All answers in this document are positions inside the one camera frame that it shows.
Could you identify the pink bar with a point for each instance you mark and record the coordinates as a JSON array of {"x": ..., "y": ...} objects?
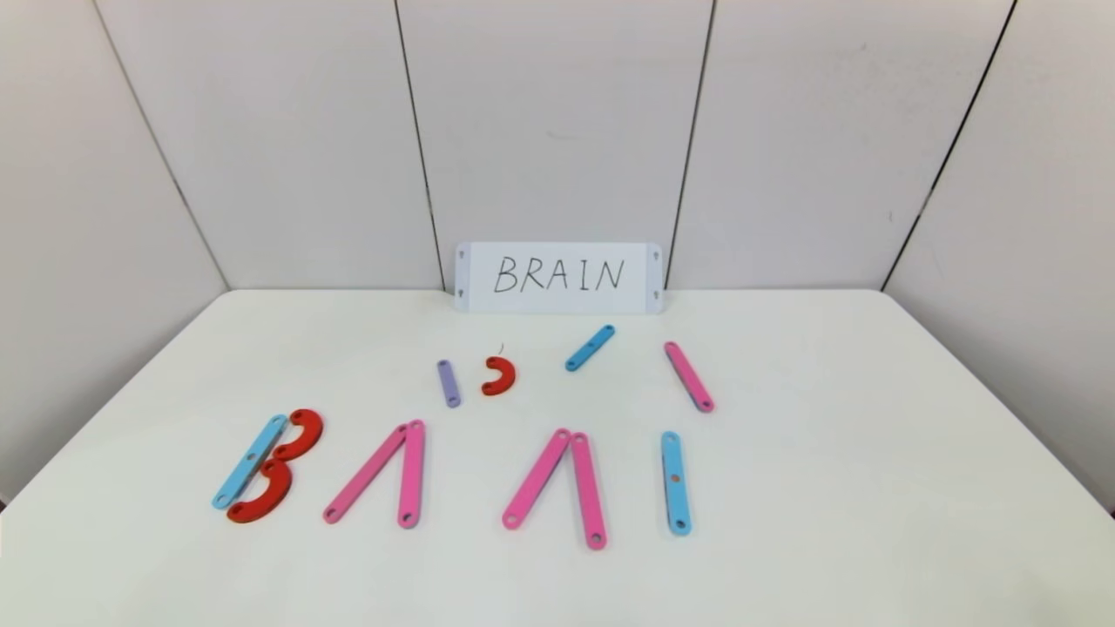
[
  {"x": 366, "y": 473},
  {"x": 412, "y": 475},
  {"x": 589, "y": 492},
  {"x": 688, "y": 376},
  {"x": 537, "y": 479}
]

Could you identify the white BRAIN sign card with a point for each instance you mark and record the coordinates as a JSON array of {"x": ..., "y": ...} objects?
[{"x": 557, "y": 300}]

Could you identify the short blue bar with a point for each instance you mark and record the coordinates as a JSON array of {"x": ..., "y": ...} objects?
[{"x": 590, "y": 347}]

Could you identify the small red arc piece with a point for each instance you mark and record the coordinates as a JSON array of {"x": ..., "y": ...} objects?
[{"x": 510, "y": 376}]

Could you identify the short purple bar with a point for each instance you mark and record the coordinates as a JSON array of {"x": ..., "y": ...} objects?
[{"x": 449, "y": 383}]

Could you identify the long blue bar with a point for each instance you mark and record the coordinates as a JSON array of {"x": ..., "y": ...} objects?
[
  {"x": 676, "y": 503},
  {"x": 250, "y": 461}
]

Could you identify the large red arc piece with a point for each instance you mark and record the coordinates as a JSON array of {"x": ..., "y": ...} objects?
[
  {"x": 307, "y": 428},
  {"x": 277, "y": 496}
]

